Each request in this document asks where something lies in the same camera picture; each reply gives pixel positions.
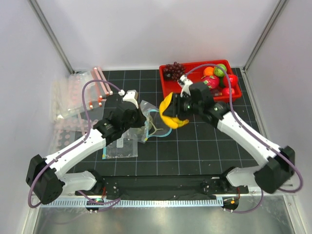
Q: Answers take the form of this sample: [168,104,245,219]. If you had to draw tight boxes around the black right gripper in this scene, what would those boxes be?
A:
[164,92,203,118]

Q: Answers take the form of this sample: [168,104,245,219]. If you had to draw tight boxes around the green netted melon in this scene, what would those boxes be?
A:
[137,115,163,140]

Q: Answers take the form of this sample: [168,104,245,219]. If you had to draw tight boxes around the clear zip bag white label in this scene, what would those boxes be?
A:
[102,137,138,159]

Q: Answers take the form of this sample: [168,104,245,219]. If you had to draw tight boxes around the yellow banana bunch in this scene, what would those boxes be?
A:
[159,92,189,129]

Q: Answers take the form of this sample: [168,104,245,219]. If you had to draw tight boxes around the clear zip bag blue zipper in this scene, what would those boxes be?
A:
[125,100,172,143]

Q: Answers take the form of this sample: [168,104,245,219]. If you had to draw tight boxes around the red apple large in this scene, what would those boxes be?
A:
[229,75,238,87]

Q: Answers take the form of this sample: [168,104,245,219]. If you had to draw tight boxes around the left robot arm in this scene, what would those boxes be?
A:
[26,91,146,205]

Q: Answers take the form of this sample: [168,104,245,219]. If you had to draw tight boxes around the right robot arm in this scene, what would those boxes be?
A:
[160,82,294,194]

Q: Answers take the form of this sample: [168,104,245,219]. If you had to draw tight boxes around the clear bag pink dots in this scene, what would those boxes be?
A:
[49,114,88,154]

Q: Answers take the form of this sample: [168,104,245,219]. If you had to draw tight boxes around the pink dragon fruit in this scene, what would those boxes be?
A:
[202,75,220,89]

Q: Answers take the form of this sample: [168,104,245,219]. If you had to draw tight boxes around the red apple small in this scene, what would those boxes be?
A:
[221,87,235,96]

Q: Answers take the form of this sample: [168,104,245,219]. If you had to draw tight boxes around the orange tangerine back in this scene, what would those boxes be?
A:
[203,67,214,76]

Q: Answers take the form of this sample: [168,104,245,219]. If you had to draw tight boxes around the green cabbage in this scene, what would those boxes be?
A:
[214,63,227,78]

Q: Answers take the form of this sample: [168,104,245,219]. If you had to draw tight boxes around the red plastic tray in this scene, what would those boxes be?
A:
[159,59,242,103]

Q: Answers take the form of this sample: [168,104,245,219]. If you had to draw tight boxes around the purple grape bunch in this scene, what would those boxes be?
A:
[162,61,185,81]

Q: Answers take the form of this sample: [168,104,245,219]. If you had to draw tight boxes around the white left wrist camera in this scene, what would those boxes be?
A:
[118,90,139,109]

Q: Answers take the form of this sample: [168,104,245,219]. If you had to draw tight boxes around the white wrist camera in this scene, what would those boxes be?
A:
[118,90,139,109]
[177,75,193,97]

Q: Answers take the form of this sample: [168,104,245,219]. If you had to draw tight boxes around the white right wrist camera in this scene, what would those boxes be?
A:
[177,75,193,97]

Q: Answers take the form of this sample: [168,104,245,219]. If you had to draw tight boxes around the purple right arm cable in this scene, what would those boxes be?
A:
[185,63,304,214]

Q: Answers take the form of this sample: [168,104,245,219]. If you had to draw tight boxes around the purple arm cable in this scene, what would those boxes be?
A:
[185,63,304,214]
[27,79,126,215]

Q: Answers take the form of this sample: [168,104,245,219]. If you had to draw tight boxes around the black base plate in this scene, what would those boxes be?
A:
[86,175,249,201]

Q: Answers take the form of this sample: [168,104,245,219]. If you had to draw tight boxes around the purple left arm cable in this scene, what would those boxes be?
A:
[27,79,126,215]

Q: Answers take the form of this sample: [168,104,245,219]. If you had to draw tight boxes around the aluminium slotted rail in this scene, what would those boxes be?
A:
[42,197,223,208]

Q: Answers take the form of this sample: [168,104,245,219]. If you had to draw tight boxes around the right aluminium corner post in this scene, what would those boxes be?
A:
[243,0,289,73]

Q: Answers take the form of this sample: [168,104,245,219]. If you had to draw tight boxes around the aluminium corner post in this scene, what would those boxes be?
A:
[243,0,289,73]
[28,0,75,74]

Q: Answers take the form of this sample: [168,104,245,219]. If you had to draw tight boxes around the left aluminium corner post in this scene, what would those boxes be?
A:
[28,0,75,74]

